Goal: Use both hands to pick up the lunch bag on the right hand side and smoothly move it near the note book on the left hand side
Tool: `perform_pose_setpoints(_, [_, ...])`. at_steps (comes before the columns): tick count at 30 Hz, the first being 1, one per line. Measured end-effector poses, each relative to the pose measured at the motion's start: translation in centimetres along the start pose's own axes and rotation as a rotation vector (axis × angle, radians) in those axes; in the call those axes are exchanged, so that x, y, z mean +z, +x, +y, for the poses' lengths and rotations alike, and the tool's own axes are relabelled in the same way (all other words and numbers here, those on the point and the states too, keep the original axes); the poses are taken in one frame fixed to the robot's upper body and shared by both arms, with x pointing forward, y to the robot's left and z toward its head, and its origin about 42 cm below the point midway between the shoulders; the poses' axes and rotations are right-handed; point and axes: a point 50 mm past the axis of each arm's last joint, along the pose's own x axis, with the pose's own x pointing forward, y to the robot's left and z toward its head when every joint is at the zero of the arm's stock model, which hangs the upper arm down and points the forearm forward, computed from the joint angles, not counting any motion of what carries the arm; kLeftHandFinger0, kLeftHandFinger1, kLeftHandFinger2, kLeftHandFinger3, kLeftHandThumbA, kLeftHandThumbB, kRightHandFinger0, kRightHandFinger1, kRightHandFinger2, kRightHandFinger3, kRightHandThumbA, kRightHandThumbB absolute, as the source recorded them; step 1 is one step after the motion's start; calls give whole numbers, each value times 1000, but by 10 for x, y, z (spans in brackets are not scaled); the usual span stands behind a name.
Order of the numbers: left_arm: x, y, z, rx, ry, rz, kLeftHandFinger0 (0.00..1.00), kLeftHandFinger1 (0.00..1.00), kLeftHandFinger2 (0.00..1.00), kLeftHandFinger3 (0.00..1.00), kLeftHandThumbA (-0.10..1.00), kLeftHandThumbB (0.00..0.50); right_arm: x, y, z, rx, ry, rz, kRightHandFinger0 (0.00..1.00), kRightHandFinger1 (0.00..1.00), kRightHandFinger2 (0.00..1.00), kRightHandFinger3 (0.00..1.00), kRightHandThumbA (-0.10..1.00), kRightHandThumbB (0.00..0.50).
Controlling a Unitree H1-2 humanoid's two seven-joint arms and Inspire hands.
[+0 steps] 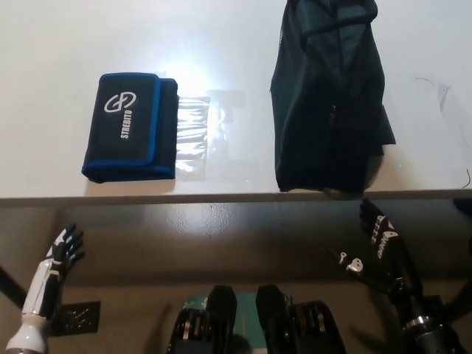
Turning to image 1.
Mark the dark green lunch bag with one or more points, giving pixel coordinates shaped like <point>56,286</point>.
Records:
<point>324,110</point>

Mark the black blue Strebito notebook case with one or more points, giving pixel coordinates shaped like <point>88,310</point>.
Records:
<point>125,125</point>

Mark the black table leg brace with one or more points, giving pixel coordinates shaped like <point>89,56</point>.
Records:
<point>9,282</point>
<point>459,306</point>

